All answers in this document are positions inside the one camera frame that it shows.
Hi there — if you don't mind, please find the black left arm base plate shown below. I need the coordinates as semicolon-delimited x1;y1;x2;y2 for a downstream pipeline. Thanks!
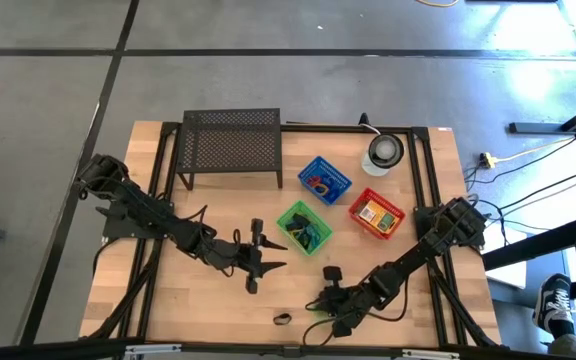
101;199;175;241

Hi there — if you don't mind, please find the white floor cable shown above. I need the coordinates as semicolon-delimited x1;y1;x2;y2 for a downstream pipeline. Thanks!
496;135;576;164

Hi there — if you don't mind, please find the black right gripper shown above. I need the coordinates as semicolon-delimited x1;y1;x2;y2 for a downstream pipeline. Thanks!
308;267;372;339

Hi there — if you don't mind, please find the yellow sticky notes pack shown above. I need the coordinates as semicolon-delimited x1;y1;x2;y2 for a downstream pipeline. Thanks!
358;200;387;226

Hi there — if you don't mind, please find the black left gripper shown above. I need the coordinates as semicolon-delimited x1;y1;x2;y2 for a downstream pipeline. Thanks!
207;218;288;295

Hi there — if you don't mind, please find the person's shoe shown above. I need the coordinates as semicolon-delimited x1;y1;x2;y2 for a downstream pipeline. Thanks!
531;273;575;337

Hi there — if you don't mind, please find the blue plastic basket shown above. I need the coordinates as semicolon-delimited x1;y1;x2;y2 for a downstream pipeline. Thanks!
296;155;354;207

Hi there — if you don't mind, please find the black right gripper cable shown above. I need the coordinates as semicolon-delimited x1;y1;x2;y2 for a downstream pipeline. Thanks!
301;299;342;347

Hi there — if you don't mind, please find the green plastic basket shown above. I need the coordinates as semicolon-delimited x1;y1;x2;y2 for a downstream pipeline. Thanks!
275;199;335;258

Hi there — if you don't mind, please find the person's leg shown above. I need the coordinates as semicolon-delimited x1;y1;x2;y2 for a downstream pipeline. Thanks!
547;332;576;360

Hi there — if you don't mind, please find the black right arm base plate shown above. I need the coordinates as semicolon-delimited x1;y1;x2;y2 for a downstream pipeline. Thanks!
414;205;488;248

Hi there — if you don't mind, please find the white cylinder bin black rim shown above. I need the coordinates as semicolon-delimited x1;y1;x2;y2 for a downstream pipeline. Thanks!
360;132;406;178

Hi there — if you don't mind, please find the red plastic basket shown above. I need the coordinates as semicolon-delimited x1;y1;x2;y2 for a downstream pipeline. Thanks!
348;187;407;241

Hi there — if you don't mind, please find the black aluminium table frame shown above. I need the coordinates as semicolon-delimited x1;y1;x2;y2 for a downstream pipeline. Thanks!
78;119;503;351

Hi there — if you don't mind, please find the black mesh metal shelf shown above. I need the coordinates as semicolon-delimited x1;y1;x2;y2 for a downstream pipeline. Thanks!
175;107;284;191

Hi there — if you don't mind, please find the silver frame bracket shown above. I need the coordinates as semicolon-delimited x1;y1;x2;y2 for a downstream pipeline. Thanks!
400;348;462;360
123;342;183;357

